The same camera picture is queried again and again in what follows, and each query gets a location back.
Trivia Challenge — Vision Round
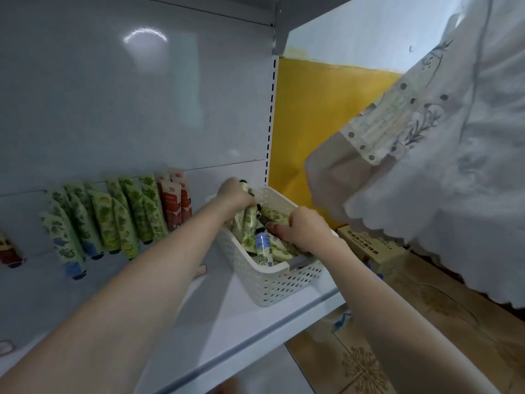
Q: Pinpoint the person's right forearm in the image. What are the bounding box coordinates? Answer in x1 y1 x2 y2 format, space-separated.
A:
320 237 501 394

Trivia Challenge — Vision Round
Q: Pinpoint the white perforated plastic basket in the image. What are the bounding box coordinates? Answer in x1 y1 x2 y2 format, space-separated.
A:
205 186 329 307

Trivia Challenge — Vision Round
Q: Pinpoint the person's right hand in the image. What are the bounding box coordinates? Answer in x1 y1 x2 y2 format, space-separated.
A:
266 206 337 259

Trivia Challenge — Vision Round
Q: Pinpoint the small brown cardboard box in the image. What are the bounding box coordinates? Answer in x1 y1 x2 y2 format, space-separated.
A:
336 224 409 276

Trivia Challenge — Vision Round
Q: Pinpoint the row of hand cream tubes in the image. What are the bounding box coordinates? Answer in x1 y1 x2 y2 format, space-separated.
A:
0 168 194 280

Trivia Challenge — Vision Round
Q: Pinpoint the pile of green hand cream tubes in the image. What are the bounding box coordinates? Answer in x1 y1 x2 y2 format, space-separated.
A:
230 201 308 266

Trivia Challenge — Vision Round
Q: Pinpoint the person's left forearm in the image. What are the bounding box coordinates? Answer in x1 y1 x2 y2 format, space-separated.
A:
0 201 239 394

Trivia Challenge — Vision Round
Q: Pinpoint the person's left hand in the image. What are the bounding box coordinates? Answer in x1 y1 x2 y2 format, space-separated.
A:
213 178 259 218

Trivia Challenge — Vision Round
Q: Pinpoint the white metal shelf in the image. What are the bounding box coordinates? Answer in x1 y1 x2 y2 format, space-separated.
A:
0 0 362 394

